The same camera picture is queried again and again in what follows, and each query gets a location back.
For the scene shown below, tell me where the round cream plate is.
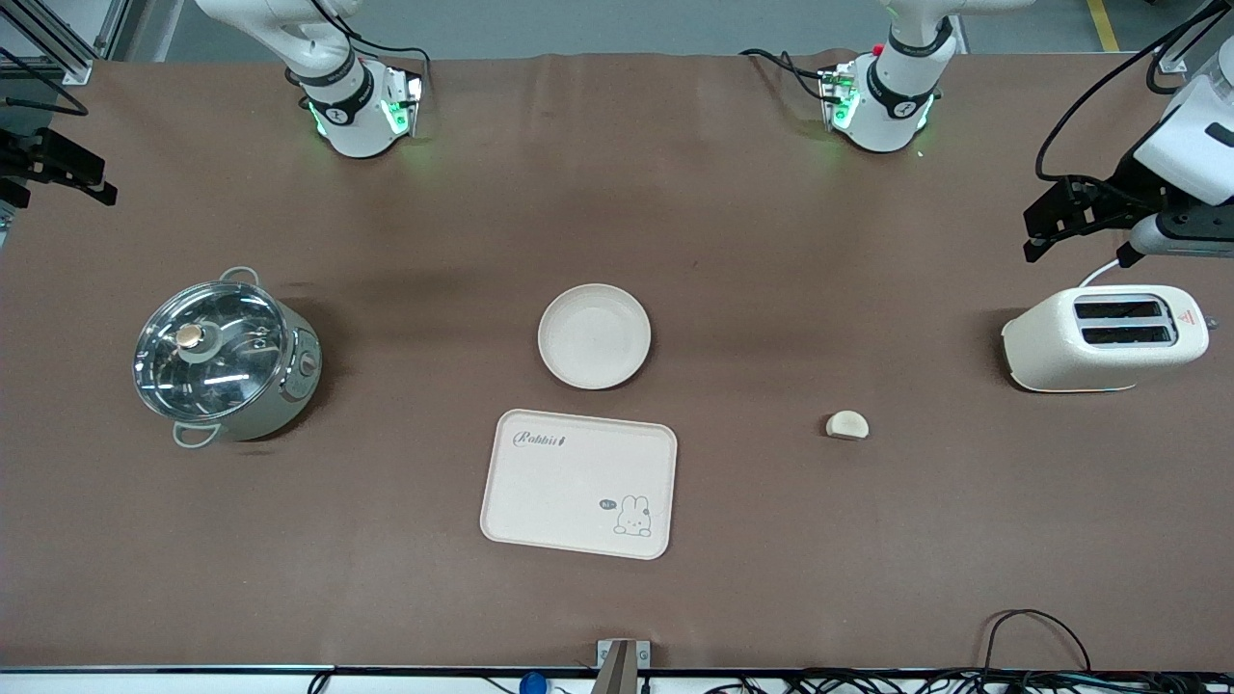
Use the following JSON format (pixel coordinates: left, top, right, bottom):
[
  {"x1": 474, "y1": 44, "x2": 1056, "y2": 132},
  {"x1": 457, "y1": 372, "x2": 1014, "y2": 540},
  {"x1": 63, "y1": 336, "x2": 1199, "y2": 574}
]
[{"x1": 537, "y1": 283, "x2": 653, "y2": 391}]

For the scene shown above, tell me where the cream rabbit print tray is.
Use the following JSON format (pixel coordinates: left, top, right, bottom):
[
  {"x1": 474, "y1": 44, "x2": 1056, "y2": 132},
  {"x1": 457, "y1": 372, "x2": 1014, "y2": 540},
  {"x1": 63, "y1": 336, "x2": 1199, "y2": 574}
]
[{"x1": 479, "y1": 409, "x2": 679, "y2": 561}]

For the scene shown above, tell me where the cream two-slot toaster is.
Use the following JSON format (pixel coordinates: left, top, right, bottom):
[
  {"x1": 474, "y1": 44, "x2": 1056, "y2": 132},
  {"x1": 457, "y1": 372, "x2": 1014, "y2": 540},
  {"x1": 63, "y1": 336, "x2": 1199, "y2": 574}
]
[{"x1": 1001, "y1": 284, "x2": 1211, "y2": 393}]

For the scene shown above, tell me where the glass pot lid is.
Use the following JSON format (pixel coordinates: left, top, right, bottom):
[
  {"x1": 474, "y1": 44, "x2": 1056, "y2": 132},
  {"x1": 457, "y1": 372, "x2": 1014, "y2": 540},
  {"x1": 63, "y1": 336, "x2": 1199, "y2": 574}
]
[{"x1": 133, "y1": 281, "x2": 290, "y2": 423}]

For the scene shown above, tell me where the grey green cooking pot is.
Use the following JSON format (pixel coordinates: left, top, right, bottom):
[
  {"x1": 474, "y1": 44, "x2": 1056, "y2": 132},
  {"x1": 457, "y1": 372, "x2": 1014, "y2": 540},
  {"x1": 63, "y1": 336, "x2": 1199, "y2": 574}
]
[{"x1": 133, "y1": 267, "x2": 323, "y2": 450}]

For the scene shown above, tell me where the brown table mat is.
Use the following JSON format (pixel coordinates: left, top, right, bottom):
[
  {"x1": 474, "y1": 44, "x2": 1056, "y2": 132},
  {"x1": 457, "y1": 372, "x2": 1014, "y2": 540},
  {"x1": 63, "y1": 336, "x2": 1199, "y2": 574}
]
[{"x1": 0, "y1": 48, "x2": 1234, "y2": 674}]

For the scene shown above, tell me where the thin black cable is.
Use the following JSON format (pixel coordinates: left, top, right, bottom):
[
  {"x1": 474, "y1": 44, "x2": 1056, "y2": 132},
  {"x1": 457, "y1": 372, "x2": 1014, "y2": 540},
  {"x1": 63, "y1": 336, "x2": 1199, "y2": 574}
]
[{"x1": 0, "y1": 43, "x2": 90, "y2": 119}]

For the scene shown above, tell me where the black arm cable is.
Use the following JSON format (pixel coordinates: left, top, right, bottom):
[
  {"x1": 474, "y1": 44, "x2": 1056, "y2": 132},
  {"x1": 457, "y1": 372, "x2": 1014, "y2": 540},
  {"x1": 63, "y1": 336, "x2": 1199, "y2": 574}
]
[{"x1": 1035, "y1": 0, "x2": 1234, "y2": 184}]

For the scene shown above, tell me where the aluminium frame profile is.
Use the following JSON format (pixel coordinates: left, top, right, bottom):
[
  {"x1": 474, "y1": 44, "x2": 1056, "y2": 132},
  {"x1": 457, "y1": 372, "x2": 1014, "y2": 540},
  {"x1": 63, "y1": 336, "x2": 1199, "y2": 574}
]
[{"x1": 0, "y1": 0, "x2": 136, "y2": 88}]

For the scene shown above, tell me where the black base cable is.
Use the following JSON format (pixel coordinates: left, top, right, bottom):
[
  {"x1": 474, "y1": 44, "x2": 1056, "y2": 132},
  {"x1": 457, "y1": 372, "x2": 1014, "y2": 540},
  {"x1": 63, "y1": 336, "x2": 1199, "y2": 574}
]
[
  {"x1": 342, "y1": 27, "x2": 432, "y2": 73},
  {"x1": 740, "y1": 46, "x2": 832, "y2": 101}
]

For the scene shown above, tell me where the looped black cable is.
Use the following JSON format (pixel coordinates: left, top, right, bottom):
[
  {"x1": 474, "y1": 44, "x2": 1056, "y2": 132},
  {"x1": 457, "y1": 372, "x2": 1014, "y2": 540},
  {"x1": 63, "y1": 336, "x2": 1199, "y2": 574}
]
[{"x1": 981, "y1": 608, "x2": 1092, "y2": 676}]

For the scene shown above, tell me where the grey metal camera bracket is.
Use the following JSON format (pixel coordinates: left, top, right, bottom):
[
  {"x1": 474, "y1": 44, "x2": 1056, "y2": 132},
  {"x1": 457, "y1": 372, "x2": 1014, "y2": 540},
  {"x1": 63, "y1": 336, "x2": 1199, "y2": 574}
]
[{"x1": 595, "y1": 638, "x2": 653, "y2": 694}]

